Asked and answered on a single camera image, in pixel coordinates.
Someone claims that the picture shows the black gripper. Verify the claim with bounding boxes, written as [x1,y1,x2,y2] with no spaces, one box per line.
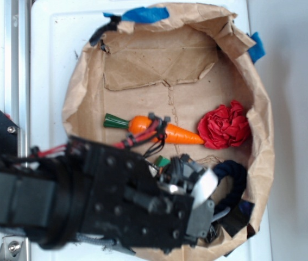
[69,136,218,253]

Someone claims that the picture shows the green rectangular block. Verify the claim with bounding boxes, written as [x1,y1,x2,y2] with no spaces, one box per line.
[154,156,171,167]

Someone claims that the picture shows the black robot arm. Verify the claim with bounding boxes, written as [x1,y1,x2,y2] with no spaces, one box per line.
[0,137,217,252]

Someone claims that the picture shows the orange toy carrot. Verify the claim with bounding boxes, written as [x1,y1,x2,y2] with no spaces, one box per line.
[103,114,204,145]

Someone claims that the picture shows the red crumpled paper flower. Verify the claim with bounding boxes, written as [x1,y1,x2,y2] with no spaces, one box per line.
[197,100,251,150]

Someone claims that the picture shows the brown paper bag tray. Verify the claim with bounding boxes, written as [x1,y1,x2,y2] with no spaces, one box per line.
[61,2,275,261]

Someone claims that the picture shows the white plastic board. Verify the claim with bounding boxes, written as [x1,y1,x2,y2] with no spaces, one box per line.
[30,1,272,260]

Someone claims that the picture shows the blue tape strip top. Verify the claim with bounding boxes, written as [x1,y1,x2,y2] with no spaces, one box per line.
[103,7,170,23]

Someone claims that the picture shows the blue tape strip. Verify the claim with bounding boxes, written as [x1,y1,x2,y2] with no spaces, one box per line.
[248,32,266,64]
[103,7,170,23]

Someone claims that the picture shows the blue tape strip right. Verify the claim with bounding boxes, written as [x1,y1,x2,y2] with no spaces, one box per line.
[248,32,266,64]

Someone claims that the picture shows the red black wire bundle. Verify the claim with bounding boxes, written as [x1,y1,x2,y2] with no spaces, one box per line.
[28,111,171,160]

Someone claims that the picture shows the dark navy rope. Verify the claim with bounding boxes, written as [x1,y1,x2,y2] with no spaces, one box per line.
[212,159,248,215]

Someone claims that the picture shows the metal corner bracket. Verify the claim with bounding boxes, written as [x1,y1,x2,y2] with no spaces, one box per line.
[0,236,27,261]

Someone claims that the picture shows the aluminium frame rail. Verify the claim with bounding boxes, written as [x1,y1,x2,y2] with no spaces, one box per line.
[3,0,31,261]

